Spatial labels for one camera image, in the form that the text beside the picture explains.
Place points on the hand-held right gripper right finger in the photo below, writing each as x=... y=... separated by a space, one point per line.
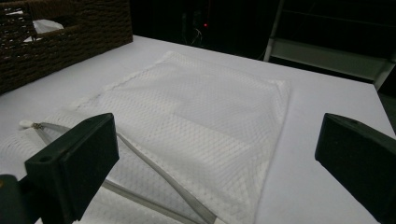
x=361 y=161

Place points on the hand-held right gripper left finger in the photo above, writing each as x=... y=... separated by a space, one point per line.
x=74 y=165

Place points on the brown wicker basket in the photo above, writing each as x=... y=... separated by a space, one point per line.
x=81 y=46

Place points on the white mesh laundry bag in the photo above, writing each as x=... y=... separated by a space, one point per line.
x=202 y=109

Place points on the white cloth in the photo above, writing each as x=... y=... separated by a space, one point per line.
x=46 y=26

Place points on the white metal desk frame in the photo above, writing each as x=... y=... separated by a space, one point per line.
x=327 y=57

